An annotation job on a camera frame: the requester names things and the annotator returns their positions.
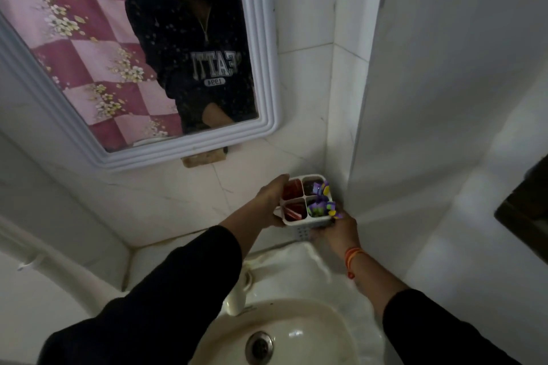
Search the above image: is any person's left hand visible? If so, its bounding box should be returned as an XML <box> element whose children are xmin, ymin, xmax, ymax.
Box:
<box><xmin>252</xmin><ymin>174</ymin><xmax>292</xmax><ymax>228</ymax></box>

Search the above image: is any person's right hand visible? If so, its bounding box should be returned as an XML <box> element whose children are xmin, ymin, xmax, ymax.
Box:
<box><xmin>314</xmin><ymin>211</ymin><xmax>361</xmax><ymax>261</ymax></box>

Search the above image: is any white four-compartment toothbrush holder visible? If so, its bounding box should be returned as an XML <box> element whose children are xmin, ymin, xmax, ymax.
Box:
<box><xmin>274</xmin><ymin>174</ymin><xmax>337</xmax><ymax>240</ymax></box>

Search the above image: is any person's left forearm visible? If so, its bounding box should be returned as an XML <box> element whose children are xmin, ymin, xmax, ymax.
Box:
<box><xmin>38</xmin><ymin>210</ymin><xmax>267</xmax><ymax>365</ymax></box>

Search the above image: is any person's right forearm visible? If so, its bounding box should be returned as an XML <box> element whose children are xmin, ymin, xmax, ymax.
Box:
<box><xmin>338</xmin><ymin>247</ymin><xmax>522</xmax><ymax>365</ymax></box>

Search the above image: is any red plastic object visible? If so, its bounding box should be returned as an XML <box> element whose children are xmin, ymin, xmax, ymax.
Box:
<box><xmin>283</xmin><ymin>201</ymin><xmax>306</xmax><ymax>222</ymax></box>

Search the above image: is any red orange thread wristband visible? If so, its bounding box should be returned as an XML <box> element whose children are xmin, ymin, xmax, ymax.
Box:
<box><xmin>344</xmin><ymin>247</ymin><xmax>368</xmax><ymax>281</ymax></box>

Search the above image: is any white ceramic sink basin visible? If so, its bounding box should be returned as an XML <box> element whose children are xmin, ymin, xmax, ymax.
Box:
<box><xmin>188</xmin><ymin>241</ymin><xmax>387</xmax><ymax>365</ymax></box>

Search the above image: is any white plastic tap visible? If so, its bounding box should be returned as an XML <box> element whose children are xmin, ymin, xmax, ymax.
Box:
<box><xmin>224</xmin><ymin>267</ymin><xmax>254</xmax><ymax>317</ymax></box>

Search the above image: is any metal sink drain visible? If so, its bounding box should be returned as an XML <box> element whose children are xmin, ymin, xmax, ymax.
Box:
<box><xmin>245</xmin><ymin>331</ymin><xmax>275</xmax><ymax>365</ymax></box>

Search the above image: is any white plastic pipe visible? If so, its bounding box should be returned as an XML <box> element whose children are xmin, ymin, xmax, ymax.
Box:
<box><xmin>0</xmin><ymin>214</ymin><xmax>126</xmax><ymax>318</ymax></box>

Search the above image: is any brown wall bracket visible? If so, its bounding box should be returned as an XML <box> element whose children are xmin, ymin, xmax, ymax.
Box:
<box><xmin>182</xmin><ymin>146</ymin><xmax>229</xmax><ymax>169</ymax></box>

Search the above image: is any white framed wall mirror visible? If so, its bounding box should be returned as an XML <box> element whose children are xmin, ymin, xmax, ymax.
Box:
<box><xmin>0</xmin><ymin>0</ymin><xmax>281</xmax><ymax>172</ymax></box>

